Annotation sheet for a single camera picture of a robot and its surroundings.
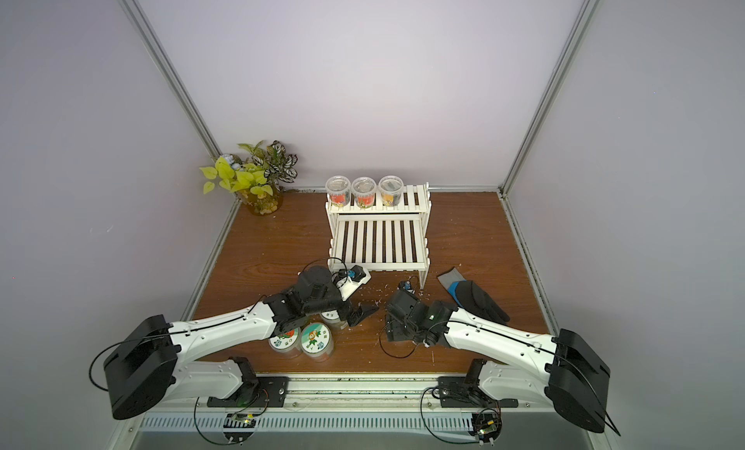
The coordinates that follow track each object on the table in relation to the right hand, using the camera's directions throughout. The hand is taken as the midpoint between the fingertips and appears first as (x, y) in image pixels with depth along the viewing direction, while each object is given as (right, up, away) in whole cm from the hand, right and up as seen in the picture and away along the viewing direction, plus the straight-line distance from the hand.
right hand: (395, 322), depth 79 cm
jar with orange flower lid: (-21, -3, -5) cm, 22 cm away
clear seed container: (-8, +36, -5) cm, 38 cm away
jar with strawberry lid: (-28, -4, -5) cm, 29 cm away
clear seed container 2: (-1, +38, -3) cm, 38 cm away
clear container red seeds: (-15, +37, -5) cm, 40 cm away
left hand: (-6, +9, -2) cm, 11 cm away
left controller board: (-40, -23, -7) cm, 47 cm away
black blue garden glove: (+25, +4, +11) cm, 27 cm away
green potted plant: (-47, +42, +18) cm, 66 cm away
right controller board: (+22, -22, -9) cm, 33 cm away
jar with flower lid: (-17, +1, -1) cm, 17 cm away
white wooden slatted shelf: (-4, +23, +11) cm, 26 cm away
